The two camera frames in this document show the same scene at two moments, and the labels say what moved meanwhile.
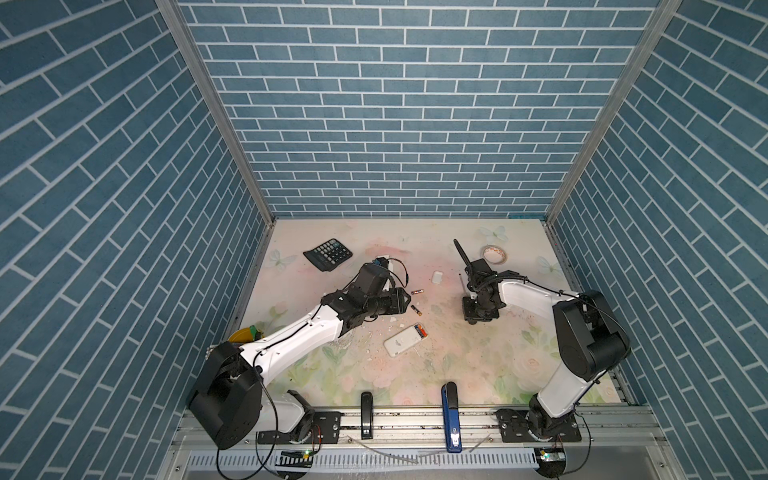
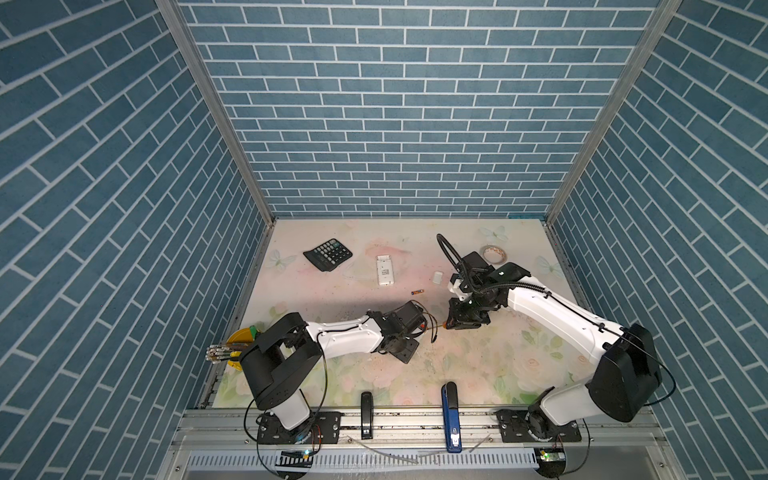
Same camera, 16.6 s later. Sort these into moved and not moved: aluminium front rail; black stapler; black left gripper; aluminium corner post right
Moved: black left gripper
Not moved: aluminium front rail; black stapler; aluminium corner post right
